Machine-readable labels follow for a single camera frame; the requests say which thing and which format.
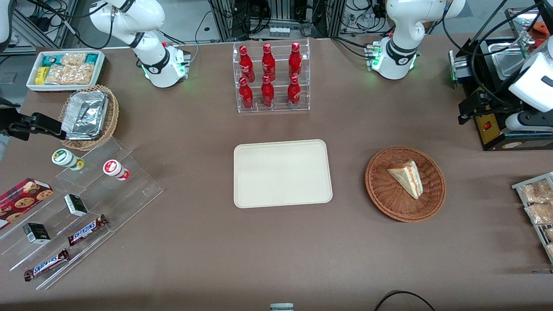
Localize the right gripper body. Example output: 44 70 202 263
0 98 20 130

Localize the light wicker basket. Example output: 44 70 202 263
58 84 120 151

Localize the wrapped triangle sandwich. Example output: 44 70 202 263
387 160 422 200

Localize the brown wicker basket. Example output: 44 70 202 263
365 146 447 223

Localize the beige plastic tray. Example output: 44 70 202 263
233 139 334 209

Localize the black sealing machine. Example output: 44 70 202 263
448 36 553 152

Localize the white snack bin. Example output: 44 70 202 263
26 50 107 94

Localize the green lid yogurt cup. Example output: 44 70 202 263
51 149 85 171

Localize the stack of foil containers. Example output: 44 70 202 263
61 90 109 140

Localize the steel pan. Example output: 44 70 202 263
504 6 547 38
489 38 534 81

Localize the large clear cracker bag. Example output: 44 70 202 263
45 63 95 86

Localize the red plaid cookie box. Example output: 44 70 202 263
0 178 55 230

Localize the small clear cracker bag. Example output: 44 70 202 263
60 52 89 67

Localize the red lid yogurt cup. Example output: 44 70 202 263
102 159 130 181

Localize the small black box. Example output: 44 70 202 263
22 222 51 245
64 194 89 217

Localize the orange object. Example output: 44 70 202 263
530 20 553 49

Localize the clear acrylic step display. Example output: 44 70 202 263
0 137 164 290

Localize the Snickers bar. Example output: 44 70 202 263
67 214 108 247
23 249 70 282

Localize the red cola bottle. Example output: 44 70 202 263
261 75 275 108
238 77 254 110
288 41 302 79
238 45 255 83
261 43 277 82
287 75 302 108

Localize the clear acrylic bottle rack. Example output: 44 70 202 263
232 38 311 114

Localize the white power strip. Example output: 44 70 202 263
268 25 302 39

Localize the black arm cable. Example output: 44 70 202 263
441 0 543 109
25 0 114 51

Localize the metal wire rack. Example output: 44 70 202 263
511 171 553 265

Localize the aluminium frame rack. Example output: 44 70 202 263
12 0 79 49
207 0 347 40

